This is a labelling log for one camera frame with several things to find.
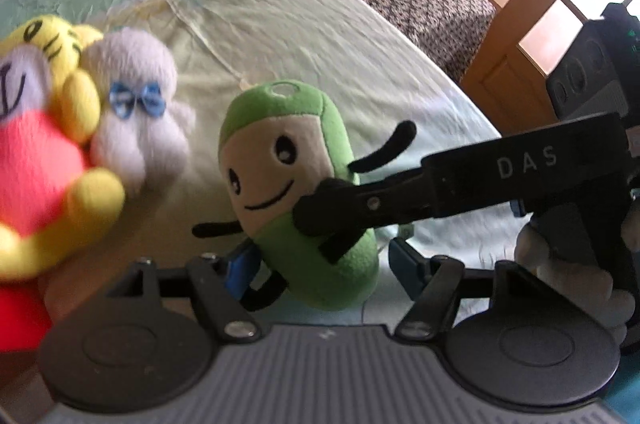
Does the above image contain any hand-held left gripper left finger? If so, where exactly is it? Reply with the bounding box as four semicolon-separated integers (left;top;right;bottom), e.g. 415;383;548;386
107;244;262;342

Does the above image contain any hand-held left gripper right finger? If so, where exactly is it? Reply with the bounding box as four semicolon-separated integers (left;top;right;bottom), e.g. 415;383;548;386
389;238;551;341

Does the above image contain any red cardboard box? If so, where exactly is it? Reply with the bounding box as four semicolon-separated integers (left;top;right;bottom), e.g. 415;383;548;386
0;286;53;352

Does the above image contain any person's right hand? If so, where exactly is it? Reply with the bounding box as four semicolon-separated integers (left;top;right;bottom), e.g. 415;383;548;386
517;224;632;346

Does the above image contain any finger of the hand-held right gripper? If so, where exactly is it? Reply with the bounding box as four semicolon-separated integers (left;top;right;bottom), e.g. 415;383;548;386
319;227;369;266
292;166;437;238

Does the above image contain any green plush toy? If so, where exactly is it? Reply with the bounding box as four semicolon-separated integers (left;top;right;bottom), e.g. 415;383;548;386
192;80;418;313

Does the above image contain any pale green printed bedsheet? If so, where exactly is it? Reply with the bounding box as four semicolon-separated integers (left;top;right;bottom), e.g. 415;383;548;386
0;0;502;321

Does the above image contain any yellow tiger plush toy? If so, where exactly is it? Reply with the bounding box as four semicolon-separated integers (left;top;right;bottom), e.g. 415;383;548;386
0;16;126;281

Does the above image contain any white bear plush toy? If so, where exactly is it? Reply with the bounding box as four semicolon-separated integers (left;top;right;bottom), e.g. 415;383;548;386
80;28;197;191

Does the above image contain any wooden door frame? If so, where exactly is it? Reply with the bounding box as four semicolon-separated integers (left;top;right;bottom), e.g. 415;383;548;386
412;0;640;138

